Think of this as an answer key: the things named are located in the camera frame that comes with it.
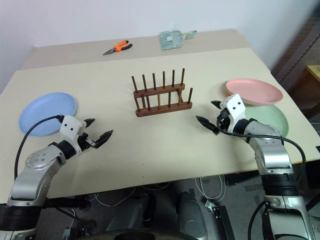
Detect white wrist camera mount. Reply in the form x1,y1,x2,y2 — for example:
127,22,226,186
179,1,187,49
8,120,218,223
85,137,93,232
220,94,247,132
59,115,85,153

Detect clear plastic bag packet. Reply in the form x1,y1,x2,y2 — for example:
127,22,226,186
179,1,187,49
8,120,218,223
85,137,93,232
158,29,187,51

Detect black table frame bar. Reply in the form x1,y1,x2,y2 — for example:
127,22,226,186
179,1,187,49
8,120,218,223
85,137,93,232
211,204,236,240

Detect green plate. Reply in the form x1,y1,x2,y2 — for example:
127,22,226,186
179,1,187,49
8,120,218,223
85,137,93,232
243,103,290,139

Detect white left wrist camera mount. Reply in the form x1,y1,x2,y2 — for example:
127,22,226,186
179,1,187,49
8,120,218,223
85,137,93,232
59,115,85,153

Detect blue plate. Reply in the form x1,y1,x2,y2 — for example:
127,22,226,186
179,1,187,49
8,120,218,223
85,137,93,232
19,92,80,137

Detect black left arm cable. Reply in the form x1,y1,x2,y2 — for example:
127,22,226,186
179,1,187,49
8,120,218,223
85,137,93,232
14,114,65,180

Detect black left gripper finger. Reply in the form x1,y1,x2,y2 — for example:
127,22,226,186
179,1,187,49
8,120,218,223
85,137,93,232
83,117,96,129
95,129,114,149

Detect orange-handled pliers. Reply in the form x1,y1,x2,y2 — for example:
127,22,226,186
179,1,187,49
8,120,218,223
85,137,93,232
102,39,134,56

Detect light wooden furniture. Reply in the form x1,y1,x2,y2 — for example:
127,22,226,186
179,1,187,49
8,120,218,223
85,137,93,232
305,64,320,102

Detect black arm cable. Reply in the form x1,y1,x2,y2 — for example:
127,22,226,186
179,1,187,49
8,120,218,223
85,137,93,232
14,114,65,180
216,116,307,187

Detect pink-red plate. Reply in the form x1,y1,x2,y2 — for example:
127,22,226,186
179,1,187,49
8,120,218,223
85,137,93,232
225,78,284,106

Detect dark rounded robot leg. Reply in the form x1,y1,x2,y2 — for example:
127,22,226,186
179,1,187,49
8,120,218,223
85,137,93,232
175,188,209,240

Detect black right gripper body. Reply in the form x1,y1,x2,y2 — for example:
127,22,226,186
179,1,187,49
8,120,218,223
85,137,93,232
216,108,230,133

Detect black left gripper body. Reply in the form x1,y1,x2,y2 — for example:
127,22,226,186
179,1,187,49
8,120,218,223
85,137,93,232
77,132,98,153

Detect wooden dish rack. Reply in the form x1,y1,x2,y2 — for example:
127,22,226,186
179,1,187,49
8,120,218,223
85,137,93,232
131,67,194,118

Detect white floor cable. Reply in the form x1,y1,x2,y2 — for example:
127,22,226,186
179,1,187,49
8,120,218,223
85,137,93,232
94,184,137,209
194,174,226,202

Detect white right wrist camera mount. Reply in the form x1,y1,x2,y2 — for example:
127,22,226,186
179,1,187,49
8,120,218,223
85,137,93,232
220,94,247,132

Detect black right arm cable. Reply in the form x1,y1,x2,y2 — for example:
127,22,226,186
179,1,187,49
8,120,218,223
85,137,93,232
216,116,307,187

